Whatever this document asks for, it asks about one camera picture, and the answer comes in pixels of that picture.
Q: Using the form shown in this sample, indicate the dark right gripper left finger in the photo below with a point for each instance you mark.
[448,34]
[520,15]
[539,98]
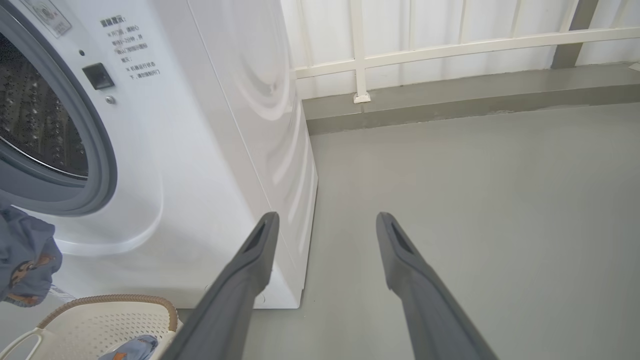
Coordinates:
[225,310]

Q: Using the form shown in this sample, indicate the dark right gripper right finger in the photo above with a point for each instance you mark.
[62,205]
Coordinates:
[430,320]

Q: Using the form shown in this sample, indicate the blue bear print garment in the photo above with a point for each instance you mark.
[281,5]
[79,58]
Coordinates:
[27,250]
[132,347]

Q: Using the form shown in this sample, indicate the cream perforated laundry basket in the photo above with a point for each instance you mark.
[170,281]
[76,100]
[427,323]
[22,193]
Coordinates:
[90,325]

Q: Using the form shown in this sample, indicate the white front-load washing machine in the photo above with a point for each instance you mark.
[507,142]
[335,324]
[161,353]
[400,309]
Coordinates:
[200,150]

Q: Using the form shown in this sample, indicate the grey rubber door gasket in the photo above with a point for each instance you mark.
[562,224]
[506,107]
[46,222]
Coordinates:
[97,165]

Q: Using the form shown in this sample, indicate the black door latch socket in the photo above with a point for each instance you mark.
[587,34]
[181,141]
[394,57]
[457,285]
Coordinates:
[98,76]

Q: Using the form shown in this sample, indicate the steel washing drum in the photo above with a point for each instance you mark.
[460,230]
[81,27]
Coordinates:
[35,115]

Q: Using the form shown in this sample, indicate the white metal railing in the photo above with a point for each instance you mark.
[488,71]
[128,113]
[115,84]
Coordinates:
[358,50]

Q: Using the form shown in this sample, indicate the grey warning sticker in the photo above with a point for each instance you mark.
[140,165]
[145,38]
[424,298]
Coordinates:
[47,16]

